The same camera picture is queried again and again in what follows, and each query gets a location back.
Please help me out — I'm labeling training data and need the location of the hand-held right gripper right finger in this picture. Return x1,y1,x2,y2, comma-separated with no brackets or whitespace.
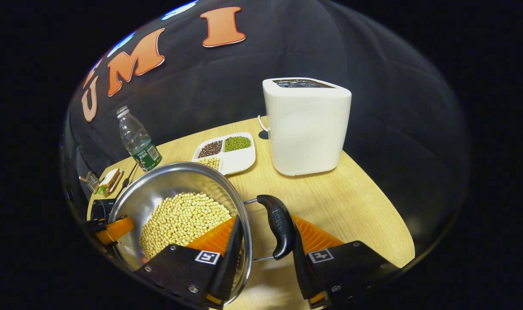
292,215,401,310

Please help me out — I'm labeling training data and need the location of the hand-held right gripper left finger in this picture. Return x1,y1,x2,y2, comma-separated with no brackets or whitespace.
134,215,245,308

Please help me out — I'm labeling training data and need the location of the black induction cooktop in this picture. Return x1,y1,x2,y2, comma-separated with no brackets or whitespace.
89,198,118,222

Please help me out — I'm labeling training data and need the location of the steel pot with black handle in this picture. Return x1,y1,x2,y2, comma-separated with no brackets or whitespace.
108,161,297,307

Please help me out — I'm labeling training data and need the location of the sandwich with green lettuce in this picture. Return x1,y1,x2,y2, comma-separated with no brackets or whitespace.
97,168,124,197

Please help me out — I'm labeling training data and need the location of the large soybean pile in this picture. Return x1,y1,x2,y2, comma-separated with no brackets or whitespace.
140,192,232,260

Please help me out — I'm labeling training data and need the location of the clear plastic water bottle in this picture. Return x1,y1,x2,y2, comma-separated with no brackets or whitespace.
116,106,162,172

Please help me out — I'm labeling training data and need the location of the white divided tray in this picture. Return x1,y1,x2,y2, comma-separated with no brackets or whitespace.
192,132,256,175

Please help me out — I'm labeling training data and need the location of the dark red beans pile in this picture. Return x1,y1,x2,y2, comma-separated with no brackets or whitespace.
198,140,223,158

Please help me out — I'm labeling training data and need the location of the green mung beans pile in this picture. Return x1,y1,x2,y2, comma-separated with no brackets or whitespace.
224,136,252,152

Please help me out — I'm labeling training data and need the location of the white toaster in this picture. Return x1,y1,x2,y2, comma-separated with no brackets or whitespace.
262,77,352,176

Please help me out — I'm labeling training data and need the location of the black backdrop cloth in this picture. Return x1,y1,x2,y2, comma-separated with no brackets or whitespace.
61,0,469,259

